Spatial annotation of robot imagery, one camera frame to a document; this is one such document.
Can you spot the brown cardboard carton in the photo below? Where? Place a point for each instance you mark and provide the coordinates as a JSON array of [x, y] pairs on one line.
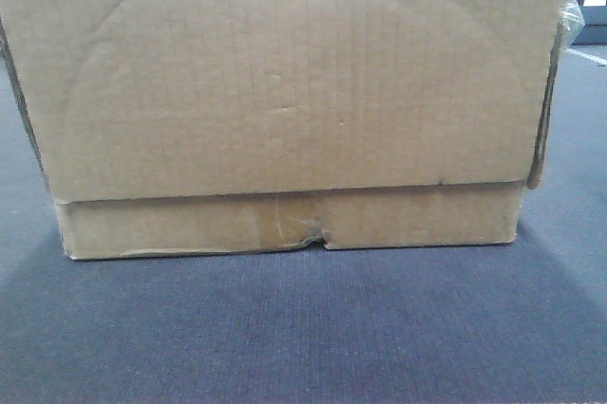
[[173, 127]]

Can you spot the blue conveyor belt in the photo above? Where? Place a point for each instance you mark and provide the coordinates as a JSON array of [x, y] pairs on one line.
[[519, 323]]

